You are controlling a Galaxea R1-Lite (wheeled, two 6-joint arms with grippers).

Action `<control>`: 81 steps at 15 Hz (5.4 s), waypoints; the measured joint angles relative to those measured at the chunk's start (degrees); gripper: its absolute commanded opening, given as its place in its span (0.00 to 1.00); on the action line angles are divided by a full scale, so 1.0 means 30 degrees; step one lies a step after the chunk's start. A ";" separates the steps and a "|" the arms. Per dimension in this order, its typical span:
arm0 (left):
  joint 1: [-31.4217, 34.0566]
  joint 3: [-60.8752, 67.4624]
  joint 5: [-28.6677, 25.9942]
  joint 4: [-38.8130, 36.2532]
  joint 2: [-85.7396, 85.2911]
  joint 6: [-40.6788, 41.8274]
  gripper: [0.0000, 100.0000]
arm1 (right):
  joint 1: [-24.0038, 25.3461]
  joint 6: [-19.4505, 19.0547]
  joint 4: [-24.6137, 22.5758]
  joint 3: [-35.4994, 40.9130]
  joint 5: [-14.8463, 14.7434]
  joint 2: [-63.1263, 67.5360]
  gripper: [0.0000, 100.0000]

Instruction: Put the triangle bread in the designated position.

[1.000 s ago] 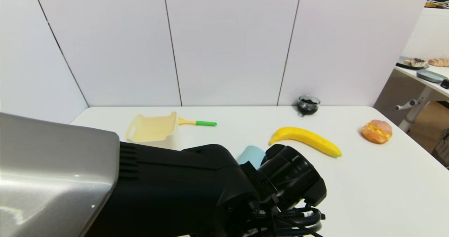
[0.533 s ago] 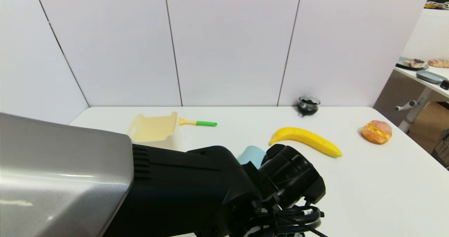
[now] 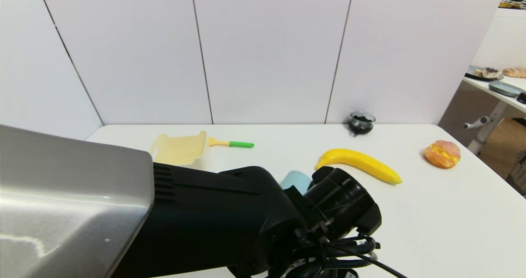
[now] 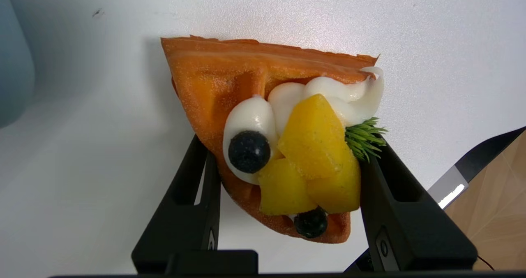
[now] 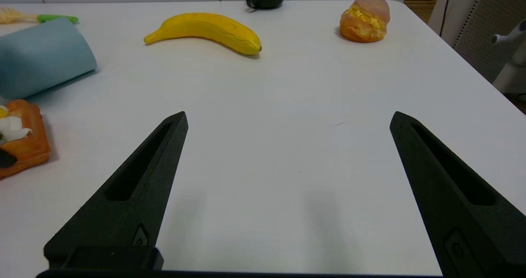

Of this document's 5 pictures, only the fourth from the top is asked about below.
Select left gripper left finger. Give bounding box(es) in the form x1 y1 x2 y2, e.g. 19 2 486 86
131 135 221 274

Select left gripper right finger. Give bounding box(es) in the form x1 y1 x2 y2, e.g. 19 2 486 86
360 140 478 272

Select triangle waffle bread with fruit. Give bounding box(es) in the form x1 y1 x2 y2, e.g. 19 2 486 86
160 35 389 244

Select light blue cup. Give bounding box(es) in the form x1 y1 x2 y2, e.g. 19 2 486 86
0 0 35 128

